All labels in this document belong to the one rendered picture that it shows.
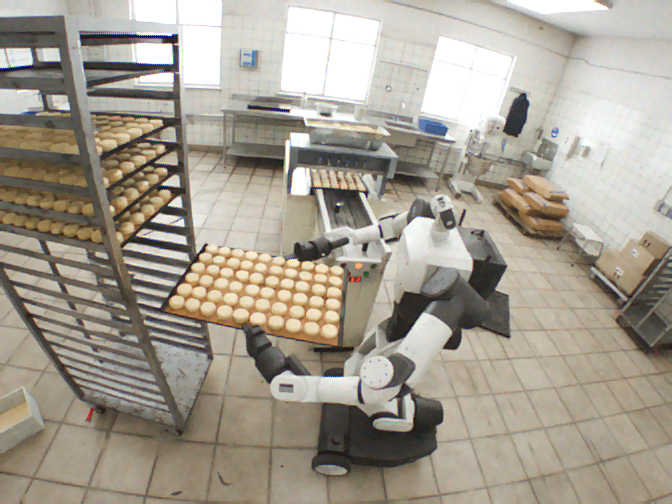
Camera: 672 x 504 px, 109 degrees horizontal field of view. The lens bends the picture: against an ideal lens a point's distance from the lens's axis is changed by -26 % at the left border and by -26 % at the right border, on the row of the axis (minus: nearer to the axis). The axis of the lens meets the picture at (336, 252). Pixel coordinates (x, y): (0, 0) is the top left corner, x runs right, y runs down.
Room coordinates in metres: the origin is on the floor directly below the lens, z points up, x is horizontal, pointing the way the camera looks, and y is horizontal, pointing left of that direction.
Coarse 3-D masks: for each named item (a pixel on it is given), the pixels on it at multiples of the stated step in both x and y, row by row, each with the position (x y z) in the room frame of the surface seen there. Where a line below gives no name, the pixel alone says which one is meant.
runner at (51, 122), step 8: (0, 120) 0.58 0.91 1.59; (8, 120) 0.58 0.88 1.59; (16, 120) 0.59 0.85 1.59; (24, 120) 0.59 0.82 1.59; (32, 120) 0.59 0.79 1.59; (40, 120) 0.59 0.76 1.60; (48, 120) 0.59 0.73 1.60; (56, 120) 0.59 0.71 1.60; (64, 120) 0.59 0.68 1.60; (48, 128) 0.59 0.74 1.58; (56, 128) 0.59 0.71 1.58; (64, 128) 0.59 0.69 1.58; (72, 128) 0.59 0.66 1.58; (96, 128) 0.61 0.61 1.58
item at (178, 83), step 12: (180, 24) 1.02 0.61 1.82; (180, 36) 1.02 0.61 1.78; (180, 48) 1.02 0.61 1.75; (180, 60) 1.02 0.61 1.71; (180, 72) 1.02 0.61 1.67; (180, 84) 1.02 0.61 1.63; (180, 108) 1.01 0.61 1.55; (180, 132) 1.01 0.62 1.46; (180, 156) 1.01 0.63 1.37; (180, 180) 1.01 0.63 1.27; (192, 216) 1.04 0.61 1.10; (192, 228) 1.03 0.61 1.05; (192, 240) 1.02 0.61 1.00; (192, 252) 1.01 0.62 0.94; (204, 324) 1.01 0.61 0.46; (204, 336) 1.01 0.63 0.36
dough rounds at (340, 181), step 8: (312, 176) 2.15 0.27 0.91; (320, 176) 2.17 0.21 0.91; (328, 176) 2.21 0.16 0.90; (336, 176) 2.24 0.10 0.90; (344, 176) 2.27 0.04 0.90; (352, 176) 2.28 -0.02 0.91; (312, 184) 2.02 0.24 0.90; (320, 184) 1.99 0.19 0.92; (328, 184) 2.02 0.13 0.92; (336, 184) 2.04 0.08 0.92; (344, 184) 2.07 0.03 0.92; (352, 184) 2.10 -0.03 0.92; (360, 184) 2.12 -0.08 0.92
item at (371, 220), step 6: (354, 192) 2.14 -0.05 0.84; (360, 198) 1.97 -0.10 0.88; (360, 204) 1.94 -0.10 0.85; (366, 204) 1.86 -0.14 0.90; (366, 210) 1.80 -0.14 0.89; (366, 216) 1.77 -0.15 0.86; (372, 216) 1.71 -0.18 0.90; (372, 222) 1.65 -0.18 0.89; (378, 240) 1.49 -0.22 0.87; (378, 246) 1.47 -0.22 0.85; (384, 246) 1.40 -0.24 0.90; (384, 252) 1.38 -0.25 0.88; (390, 252) 1.35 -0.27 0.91; (384, 258) 1.36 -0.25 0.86
